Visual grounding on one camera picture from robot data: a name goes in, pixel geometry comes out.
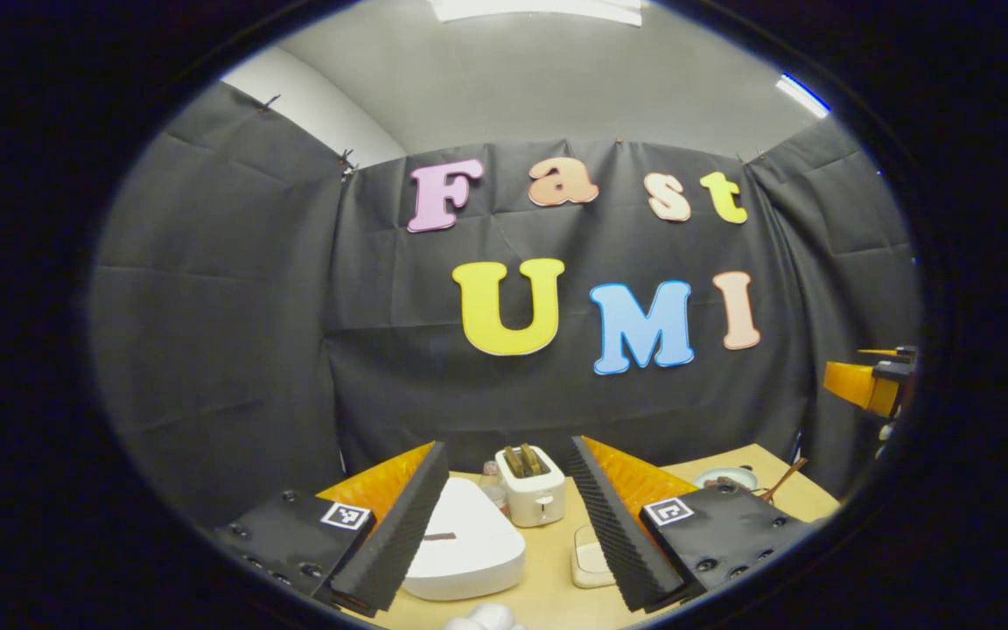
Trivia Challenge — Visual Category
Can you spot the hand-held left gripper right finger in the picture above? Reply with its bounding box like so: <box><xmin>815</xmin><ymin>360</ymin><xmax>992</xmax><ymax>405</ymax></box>
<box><xmin>567</xmin><ymin>435</ymin><xmax>820</xmax><ymax>613</ymax></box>

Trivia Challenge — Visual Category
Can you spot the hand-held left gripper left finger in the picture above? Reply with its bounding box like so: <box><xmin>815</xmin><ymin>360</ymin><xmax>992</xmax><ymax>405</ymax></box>
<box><xmin>215</xmin><ymin>440</ymin><xmax>451</xmax><ymax>618</ymax></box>

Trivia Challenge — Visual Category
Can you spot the clear container of rice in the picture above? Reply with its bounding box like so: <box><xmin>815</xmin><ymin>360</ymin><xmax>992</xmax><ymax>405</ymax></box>
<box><xmin>570</xmin><ymin>523</ymin><xmax>619</xmax><ymax>589</ymax></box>

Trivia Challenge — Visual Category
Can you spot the white rice cooker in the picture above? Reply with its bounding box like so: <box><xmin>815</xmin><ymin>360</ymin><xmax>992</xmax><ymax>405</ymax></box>
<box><xmin>403</xmin><ymin>477</ymin><xmax>527</xmax><ymax>602</ymax></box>

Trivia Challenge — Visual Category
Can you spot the brown wooden spoon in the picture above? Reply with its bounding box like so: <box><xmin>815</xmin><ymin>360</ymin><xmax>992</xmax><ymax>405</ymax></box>
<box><xmin>760</xmin><ymin>458</ymin><xmax>809</xmax><ymax>504</ymax></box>

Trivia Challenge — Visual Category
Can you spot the white toaster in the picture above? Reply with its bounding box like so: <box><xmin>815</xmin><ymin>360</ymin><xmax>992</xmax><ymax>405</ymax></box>
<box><xmin>495</xmin><ymin>444</ymin><xmax>567</xmax><ymax>528</ymax></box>

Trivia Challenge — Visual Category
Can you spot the clear plastic water bottle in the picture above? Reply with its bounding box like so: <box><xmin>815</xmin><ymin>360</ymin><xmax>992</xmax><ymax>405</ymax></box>
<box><xmin>479</xmin><ymin>461</ymin><xmax>509</xmax><ymax>517</ymax></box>

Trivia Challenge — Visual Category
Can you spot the pale green plate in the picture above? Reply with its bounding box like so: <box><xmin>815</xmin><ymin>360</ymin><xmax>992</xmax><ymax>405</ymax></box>
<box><xmin>694</xmin><ymin>466</ymin><xmax>759</xmax><ymax>493</ymax></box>

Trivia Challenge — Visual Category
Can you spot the small ceiling light panel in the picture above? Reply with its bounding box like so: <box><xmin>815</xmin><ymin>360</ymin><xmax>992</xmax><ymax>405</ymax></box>
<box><xmin>775</xmin><ymin>74</ymin><xmax>830</xmax><ymax>119</ymax></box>

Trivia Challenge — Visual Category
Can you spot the black backdrop cloth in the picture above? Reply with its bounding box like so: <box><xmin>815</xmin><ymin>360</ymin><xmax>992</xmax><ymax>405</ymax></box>
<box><xmin>88</xmin><ymin>80</ymin><xmax>921</xmax><ymax>526</ymax></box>

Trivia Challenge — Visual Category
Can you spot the large ceiling light panel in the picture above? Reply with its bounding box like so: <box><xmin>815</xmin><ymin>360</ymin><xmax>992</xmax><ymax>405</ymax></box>
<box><xmin>430</xmin><ymin>0</ymin><xmax>645</xmax><ymax>27</ymax></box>

